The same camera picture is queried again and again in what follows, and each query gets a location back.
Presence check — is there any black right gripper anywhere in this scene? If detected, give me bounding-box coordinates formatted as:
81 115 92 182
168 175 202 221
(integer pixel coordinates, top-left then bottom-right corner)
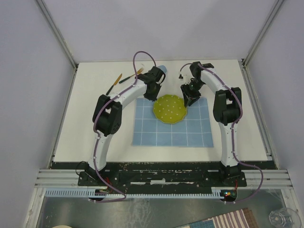
180 79 204 106

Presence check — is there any orange fork green handle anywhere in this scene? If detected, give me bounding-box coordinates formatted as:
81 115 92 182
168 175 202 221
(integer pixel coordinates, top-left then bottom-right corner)
118 67 144 84

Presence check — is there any green dotted plate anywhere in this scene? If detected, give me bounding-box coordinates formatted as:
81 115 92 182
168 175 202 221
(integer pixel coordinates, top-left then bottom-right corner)
152 95 187 124

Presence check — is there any blue cup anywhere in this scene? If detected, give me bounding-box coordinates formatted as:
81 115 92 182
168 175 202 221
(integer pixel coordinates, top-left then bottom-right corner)
157 65 167 74

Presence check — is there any blue checked cloth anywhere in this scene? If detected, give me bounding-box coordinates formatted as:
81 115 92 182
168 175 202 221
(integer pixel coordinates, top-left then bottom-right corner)
132 97 213 148

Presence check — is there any orange knife green handle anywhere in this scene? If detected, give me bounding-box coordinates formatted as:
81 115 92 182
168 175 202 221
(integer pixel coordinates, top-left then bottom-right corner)
106 73 123 95

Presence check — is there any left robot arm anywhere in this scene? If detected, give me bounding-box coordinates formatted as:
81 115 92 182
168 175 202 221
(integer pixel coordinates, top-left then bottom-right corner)
85 65 167 185

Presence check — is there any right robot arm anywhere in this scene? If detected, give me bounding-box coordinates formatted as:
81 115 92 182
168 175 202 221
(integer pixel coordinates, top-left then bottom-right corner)
180 61 243 186

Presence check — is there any striped folded cloth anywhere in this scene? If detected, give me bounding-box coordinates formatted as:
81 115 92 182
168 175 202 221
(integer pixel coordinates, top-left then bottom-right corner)
179 208 258 228

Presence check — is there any clear glass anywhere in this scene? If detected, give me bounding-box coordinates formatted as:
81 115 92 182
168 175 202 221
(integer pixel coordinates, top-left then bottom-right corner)
269 208 302 228

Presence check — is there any cream round object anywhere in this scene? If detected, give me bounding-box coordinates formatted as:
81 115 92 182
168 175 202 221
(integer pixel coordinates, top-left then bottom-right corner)
53 225 71 228

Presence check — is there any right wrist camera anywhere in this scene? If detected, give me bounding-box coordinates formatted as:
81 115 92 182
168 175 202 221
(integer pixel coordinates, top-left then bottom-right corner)
179 72 189 83

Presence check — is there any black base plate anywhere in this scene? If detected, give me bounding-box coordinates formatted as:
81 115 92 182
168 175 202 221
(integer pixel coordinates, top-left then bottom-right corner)
77 161 247 190

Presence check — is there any aluminium frame rail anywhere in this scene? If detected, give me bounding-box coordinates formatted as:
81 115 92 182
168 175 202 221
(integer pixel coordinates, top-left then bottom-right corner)
242 0 286 68

